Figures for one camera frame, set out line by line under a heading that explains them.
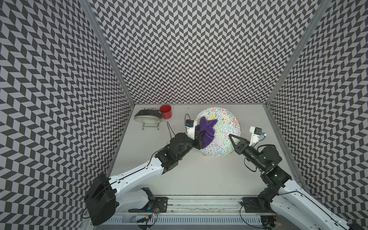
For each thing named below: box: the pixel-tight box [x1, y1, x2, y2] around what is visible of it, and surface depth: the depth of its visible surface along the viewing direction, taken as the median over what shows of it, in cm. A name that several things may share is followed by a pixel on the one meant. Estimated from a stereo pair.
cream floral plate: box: [133, 115, 161, 124], surface depth 98 cm
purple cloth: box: [195, 116, 218, 150], surface depth 72 cm
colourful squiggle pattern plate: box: [195, 106, 242, 158], surface depth 72 cm
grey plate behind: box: [134, 109, 162, 116], surface depth 100 cm
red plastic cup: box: [159, 103, 173, 120], surface depth 107 cm
